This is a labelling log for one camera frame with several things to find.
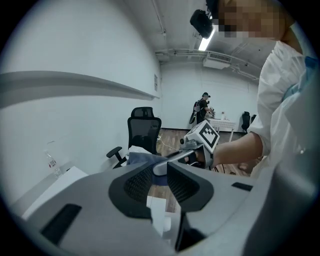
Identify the crumpled white garment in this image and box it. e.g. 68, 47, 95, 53
127, 145, 148, 157

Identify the white long table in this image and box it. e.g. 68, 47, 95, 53
206, 117, 237, 141

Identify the black office chair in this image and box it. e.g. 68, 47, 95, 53
241, 111, 257, 133
106, 106, 163, 170

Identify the person's head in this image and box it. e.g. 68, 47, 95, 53
216, 0, 303, 51

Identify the person's right forearm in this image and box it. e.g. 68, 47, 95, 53
212, 131, 266, 167

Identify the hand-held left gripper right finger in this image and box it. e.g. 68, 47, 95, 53
166, 161, 262, 256

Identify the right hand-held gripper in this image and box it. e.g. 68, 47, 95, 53
152, 119, 221, 176

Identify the white air conditioner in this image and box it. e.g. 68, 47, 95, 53
202, 51, 232, 70

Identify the dark blue cloth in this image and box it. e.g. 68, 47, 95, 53
126, 151, 171, 187

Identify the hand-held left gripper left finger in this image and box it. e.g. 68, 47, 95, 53
22, 162, 176, 256

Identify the fluorescent ceiling light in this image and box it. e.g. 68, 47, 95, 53
198, 24, 218, 52

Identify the person's white clothing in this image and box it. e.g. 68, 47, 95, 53
246, 39, 320, 181

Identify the clear plastic water bottle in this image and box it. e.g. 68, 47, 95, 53
44, 149, 63, 180

